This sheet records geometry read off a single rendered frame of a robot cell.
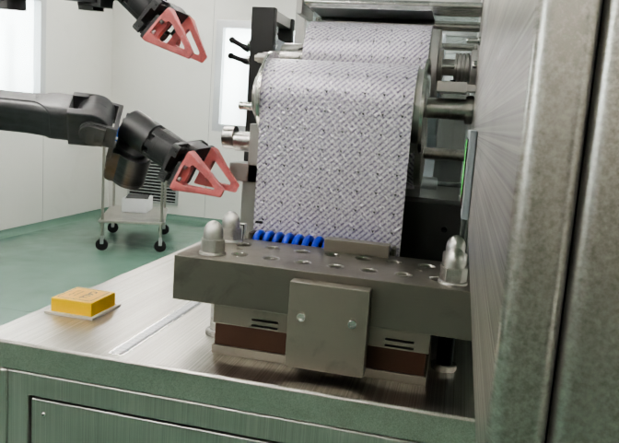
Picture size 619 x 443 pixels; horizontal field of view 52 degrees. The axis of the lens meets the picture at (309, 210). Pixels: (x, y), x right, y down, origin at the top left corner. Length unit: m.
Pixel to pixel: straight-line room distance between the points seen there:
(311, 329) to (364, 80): 0.39
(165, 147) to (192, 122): 6.09
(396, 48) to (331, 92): 0.27
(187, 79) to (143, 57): 0.57
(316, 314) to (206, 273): 0.16
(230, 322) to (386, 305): 0.21
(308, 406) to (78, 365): 0.31
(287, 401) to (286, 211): 0.33
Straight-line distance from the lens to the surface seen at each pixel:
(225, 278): 0.84
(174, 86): 7.23
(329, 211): 0.99
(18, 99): 1.09
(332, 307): 0.79
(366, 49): 1.22
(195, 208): 7.18
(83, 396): 0.92
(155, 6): 1.10
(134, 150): 1.10
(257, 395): 0.81
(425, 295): 0.79
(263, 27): 1.37
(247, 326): 0.86
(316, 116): 0.99
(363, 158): 0.97
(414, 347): 0.82
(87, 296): 1.06
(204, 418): 0.85
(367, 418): 0.79
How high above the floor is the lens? 1.22
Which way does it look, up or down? 8 degrees down
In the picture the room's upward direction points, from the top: 4 degrees clockwise
